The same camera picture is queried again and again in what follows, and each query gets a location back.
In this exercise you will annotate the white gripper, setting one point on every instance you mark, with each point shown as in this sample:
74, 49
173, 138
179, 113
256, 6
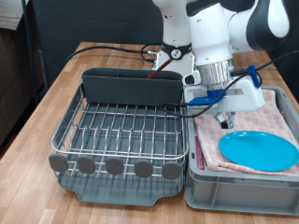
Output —
246, 99

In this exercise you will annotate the blue plastic plate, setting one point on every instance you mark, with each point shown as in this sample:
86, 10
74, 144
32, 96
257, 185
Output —
258, 151

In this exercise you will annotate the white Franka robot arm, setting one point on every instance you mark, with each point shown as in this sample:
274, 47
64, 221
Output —
211, 34

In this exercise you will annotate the pink checkered dish cloth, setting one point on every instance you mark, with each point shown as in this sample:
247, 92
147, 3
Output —
211, 143

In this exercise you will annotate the grey dish drying rack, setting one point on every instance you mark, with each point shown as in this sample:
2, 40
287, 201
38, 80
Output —
124, 193

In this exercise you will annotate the grey plastic crate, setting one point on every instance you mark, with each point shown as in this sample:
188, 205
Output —
236, 194

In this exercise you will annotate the dark grey cutlery holder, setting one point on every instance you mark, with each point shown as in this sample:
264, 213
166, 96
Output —
130, 88

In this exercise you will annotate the dark partition screen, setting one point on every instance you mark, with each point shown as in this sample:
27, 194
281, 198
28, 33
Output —
93, 21

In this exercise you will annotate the black metal pole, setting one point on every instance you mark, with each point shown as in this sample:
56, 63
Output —
29, 46

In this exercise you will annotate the dark cabinet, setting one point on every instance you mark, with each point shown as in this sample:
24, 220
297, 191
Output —
11, 77

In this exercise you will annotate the wrist camera on blue mount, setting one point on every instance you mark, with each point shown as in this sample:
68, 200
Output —
204, 99

